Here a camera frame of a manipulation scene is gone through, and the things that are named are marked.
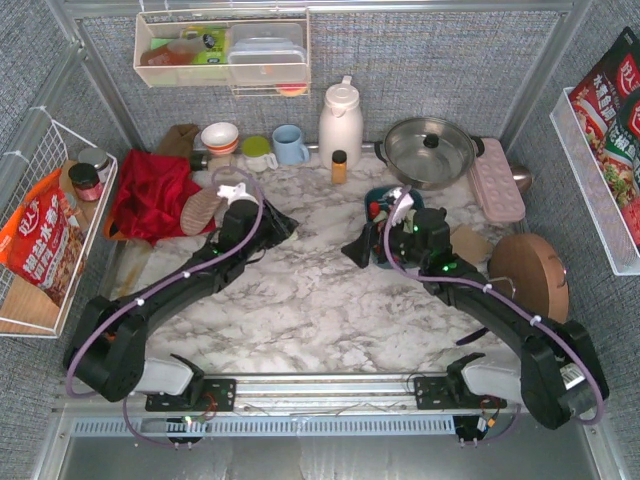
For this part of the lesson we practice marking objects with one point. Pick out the teal plastic storage basket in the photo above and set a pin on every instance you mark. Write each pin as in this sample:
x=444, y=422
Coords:
x=376, y=200

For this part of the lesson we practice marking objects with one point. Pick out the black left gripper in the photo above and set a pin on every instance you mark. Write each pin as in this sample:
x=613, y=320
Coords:
x=270, y=226

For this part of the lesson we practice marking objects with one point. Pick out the white wire basket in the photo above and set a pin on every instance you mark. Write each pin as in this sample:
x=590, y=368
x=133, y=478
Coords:
x=26, y=311

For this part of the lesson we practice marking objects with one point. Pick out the green packaged box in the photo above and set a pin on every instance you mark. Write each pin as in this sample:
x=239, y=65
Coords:
x=215, y=41

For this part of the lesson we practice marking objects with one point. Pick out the silver lidded jar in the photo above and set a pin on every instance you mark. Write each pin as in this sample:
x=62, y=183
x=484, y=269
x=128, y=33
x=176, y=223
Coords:
x=98, y=158

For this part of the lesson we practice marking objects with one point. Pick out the red cloth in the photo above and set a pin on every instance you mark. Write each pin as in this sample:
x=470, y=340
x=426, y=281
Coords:
x=151, y=194

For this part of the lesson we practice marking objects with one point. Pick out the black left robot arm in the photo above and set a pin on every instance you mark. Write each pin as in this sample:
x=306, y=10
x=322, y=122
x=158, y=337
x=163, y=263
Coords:
x=106, y=354

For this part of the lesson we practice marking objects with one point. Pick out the orange snack bag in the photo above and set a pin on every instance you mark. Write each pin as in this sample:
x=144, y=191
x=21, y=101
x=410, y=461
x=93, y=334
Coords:
x=40, y=242

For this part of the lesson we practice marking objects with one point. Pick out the beige wall rack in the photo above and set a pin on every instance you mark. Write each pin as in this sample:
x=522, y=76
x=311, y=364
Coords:
x=163, y=59

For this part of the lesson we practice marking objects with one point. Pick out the round wooden board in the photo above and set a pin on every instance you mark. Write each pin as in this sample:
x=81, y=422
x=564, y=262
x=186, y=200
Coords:
x=529, y=271

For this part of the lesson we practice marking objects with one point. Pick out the orange spice bottle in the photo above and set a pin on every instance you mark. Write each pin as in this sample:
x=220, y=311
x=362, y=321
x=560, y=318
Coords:
x=339, y=167

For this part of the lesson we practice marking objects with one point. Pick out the metal bowl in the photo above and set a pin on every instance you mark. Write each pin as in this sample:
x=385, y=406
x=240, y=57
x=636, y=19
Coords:
x=522, y=177

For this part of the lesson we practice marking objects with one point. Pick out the white striped bowl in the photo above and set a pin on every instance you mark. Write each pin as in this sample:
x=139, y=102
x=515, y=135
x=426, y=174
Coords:
x=220, y=138

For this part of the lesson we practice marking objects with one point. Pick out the stainless steel pot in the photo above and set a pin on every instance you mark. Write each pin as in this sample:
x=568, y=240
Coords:
x=428, y=153

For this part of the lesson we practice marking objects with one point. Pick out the green lidded cup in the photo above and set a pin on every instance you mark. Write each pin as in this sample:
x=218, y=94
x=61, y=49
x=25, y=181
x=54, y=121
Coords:
x=257, y=154

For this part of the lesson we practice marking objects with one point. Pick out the clear plastic food container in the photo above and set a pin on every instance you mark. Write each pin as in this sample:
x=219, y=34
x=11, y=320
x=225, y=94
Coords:
x=267, y=53

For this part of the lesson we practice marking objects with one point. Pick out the dark lidded jar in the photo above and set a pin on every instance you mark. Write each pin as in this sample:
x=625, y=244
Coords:
x=85, y=182

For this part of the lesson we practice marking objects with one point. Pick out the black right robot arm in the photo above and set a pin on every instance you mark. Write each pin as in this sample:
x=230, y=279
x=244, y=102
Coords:
x=560, y=375

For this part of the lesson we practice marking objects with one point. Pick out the white right wall basket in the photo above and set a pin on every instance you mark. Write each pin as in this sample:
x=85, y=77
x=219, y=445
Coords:
x=613, y=233

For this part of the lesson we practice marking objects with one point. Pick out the white thermos jug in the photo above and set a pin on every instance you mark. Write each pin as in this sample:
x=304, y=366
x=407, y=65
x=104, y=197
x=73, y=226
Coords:
x=341, y=124

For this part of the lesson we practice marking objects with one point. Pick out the striped pink oven mitt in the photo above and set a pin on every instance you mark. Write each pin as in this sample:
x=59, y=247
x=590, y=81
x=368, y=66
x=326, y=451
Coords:
x=200, y=209

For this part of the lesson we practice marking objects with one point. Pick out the blue mug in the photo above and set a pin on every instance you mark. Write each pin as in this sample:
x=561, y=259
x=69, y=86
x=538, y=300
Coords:
x=289, y=147

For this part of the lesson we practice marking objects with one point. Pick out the red seasoning packet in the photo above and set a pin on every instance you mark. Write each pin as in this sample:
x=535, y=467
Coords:
x=598, y=103

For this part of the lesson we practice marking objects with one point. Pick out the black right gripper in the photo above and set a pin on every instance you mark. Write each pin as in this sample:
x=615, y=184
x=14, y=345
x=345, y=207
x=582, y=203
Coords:
x=376, y=242

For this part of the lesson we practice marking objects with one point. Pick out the pink egg tray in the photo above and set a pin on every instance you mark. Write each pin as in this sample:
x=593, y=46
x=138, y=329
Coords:
x=492, y=183

